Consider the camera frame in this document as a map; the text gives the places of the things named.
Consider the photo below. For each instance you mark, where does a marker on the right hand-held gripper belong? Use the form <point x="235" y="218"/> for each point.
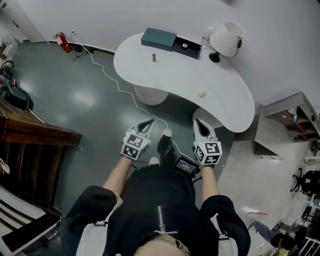
<point x="207" y="151"/>

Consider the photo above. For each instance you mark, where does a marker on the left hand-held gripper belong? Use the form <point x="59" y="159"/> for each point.
<point x="132" y="146"/>

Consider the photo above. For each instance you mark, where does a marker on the beige makeup sponge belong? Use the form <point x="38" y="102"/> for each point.
<point x="202" y="94"/>

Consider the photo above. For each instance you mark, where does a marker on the grey cylindrical makeup stick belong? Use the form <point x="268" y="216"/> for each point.
<point x="154" y="57"/>

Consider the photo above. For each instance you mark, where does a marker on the small round makeup compact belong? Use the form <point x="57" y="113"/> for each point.
<point x="184" y="45"/>

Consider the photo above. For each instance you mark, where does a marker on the teal box with dark drawer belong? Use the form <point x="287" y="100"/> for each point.
<point x="160" y="39"/>

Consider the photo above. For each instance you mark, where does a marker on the person's right forearm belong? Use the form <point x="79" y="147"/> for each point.
<point x="208" y="182"/>

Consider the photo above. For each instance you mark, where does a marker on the person's left forearm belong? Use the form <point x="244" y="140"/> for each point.
<point x="116" y="177"/>

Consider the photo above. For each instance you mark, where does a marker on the white cylindrical table leg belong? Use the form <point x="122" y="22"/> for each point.
<point x="205" y="117"/>
<point x="151" y="96"/>

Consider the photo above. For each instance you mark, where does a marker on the person's white shoe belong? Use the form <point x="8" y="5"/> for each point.
<point x="154" y="161"/>
<point x="167" y="132"/>

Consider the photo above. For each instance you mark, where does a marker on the person's black trouser leg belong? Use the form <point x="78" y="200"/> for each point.
<point x="166" y="152"/>

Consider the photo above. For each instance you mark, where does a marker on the black device with screen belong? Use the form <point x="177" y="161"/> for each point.
<point x="186" y="165"/>

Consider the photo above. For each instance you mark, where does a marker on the grey wooden shelf unit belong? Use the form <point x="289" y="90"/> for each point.
<point x="280" y="125"/>

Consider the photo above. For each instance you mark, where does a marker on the person's black jacket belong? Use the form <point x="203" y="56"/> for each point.
<point x="155" y="212"/>

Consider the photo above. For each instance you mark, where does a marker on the clear plastic bottle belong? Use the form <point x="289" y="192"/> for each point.
<point x="205" y="37"/>

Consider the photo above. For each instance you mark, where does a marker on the white shade table lamp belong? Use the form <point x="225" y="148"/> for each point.
<point x="226" y="38"/>

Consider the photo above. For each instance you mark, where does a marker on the red stick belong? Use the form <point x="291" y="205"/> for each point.
<point x="257" y="213"/>

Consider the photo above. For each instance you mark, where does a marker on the black power adapter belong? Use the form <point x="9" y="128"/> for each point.
<point x="79" y="49"/>

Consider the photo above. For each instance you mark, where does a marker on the dark brown wooden furniture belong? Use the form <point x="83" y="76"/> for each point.
<point x="32" y="150"/>

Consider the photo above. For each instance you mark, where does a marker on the red fire extinguisher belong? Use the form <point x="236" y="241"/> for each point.
<point x="64" y="43"/>

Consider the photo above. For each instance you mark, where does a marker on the black office chair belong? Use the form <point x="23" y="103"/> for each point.
<point x="308" y="181"/>

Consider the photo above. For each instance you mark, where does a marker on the black bag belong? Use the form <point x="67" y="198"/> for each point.
<point x="13" y="96"/>

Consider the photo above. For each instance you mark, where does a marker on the white and brown planks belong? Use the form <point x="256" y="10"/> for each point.
<point x="22" y="222"/>

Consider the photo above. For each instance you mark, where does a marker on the white door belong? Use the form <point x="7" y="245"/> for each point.
<point x="27" y="20"/>

